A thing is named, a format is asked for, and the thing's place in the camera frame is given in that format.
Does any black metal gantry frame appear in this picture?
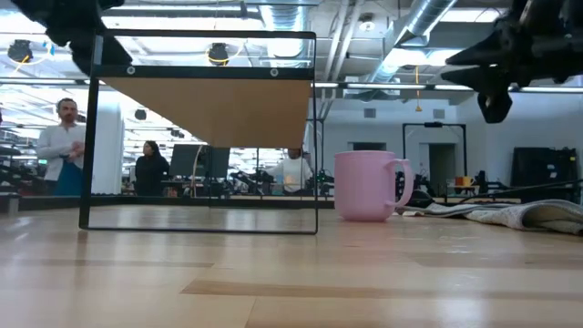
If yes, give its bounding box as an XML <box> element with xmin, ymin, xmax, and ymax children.
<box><xmin>402</xmin><ymin>121</ymin><xmax>468</xmax><ymax>197</ymax></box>

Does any black ceiling device yellow cable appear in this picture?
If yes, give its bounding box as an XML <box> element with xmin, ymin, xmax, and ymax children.
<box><xmin>208</xmin><ymin>42</ymin><xmax>230</xmax><ymax>67</ymax></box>

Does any black computer monitor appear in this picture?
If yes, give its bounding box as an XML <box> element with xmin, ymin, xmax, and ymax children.
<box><xmin>203</xmin><ymin>146</ymin><xmax>231</xmax><ymax>179</ymax></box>
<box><xmin>169</xmin><ymin>144</ymin><xmax>205</xmax><ymax>178</ymax></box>

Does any person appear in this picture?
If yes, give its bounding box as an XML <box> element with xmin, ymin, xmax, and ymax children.
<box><xmin>262</xmin><ymin>148</ymin><xmax>314</xmax><ymax>195</ymax></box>
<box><xmin>36</xmin><ymin>97</ymin><xmax>87</xmax><ymax>197</ymax></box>
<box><xmin>135</xmin><ymin>139</ymin><xmax>170</xmax><ymax>197</ymax></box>

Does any ribbed silver ventilation duct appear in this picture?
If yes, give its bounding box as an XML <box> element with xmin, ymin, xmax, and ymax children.
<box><xmin>260</xmin><ymin>3</ymin><xmax>315</xmax><ymax>58</ymax></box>

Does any grey folded towel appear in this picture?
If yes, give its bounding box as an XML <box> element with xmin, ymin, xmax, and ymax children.
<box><xmin>395</xmin><ymin>199</ymin><xmax>583</xmax><ymax>237</ymax></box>

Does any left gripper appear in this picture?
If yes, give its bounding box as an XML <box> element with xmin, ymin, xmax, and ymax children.
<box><xmin>11</xmin><ymin>0</ymin><xmax>134</xmax><ymax>77</ymax></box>

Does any yellow hanging cord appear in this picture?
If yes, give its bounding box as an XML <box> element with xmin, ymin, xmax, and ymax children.
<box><xmin>413</xmin><ymin>65</ymin><xmax>423</xmax><ymax>113</ymax></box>

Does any black aluminium table frame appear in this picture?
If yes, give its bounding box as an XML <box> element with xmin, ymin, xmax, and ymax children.
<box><xmin>0</xmin><ymin>193</ymin><xmax>523</xmax><ymax>211</ymax></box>

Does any black power cable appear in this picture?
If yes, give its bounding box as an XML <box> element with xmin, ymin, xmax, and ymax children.
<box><xmin>407</xmin><ymin>179</ymin><xmax>583</xmax><ymax>209</ymax></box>

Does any black equipment case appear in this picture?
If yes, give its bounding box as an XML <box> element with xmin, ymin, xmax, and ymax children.
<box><xmin>510</xmin><ymin>146</ymin><xmax>580</xmax><ymax>202</ymax></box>

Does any large silver ventilation duct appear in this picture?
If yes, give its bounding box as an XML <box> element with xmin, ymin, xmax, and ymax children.
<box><xmin>363</xmin><ymin>0</ymin><xmax>459</xmax><ymax>86</ymax></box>

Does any pink ceramic mug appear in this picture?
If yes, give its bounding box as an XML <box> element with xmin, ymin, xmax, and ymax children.
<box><xmin>333</xmin><ymin>150</ymin><xmax>415</xmax><ymax>223</ymax></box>

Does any wooden shelf black metal frame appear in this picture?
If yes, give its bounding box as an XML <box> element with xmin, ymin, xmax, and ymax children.
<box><xmin>78</xmin><ymin>29</ymin><xmax>320</xmax><ymax>236</ymax></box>

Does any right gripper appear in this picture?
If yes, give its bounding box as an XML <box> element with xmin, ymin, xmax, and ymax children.
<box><xmin>440</xmin><ymin>13</ymin><xmax>544</xmax><ymax>125</ymax></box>

